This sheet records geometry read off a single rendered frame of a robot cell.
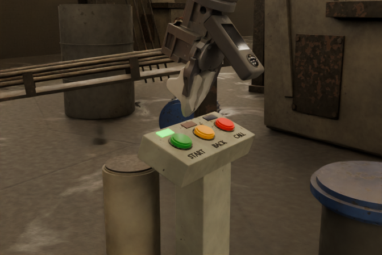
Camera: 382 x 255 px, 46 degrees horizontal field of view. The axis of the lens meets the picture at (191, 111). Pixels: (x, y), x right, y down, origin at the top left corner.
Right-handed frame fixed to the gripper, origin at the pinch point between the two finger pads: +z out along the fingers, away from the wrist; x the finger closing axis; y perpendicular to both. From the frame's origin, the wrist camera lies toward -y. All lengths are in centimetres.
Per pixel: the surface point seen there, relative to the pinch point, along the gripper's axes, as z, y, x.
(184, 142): 5.5, -1.2, 1.0
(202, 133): 5.7, -0.4, -5.7
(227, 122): 5.5, -0.3, -14.7
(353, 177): 16, -23, -46
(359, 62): 21, 22, -200
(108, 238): 35.0, 8.7, 2.4
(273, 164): 82, 30, -154
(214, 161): 8.6, -5.4, -4.4
